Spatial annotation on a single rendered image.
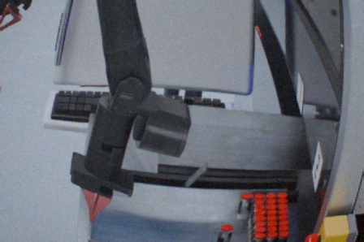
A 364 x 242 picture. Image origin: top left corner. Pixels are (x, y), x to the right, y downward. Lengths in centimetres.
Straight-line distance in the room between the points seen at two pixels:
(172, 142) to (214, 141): 53
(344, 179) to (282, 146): 62
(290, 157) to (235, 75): 50
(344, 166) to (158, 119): 31
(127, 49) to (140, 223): 38
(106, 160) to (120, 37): 19
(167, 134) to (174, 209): 29
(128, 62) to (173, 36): 98
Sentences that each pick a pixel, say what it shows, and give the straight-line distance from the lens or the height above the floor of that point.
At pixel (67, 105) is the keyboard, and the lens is 215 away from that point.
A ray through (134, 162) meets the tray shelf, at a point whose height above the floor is 88.
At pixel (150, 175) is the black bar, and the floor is 90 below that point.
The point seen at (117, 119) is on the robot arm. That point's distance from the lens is 136.
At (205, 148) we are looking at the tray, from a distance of 188.
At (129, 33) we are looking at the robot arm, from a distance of 129.
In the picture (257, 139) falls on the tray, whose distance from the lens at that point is 194.
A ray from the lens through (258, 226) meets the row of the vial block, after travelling 150.
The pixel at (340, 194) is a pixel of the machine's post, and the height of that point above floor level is 106.
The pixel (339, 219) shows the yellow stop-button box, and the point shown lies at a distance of 131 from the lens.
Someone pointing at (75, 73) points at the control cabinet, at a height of 84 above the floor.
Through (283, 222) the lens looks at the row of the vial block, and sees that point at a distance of 152.
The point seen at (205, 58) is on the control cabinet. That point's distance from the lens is 230.
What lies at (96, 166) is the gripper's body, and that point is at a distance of 139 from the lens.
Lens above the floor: 165
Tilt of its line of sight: 23 degrees down
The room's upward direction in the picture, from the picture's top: 6 degrees clockwise
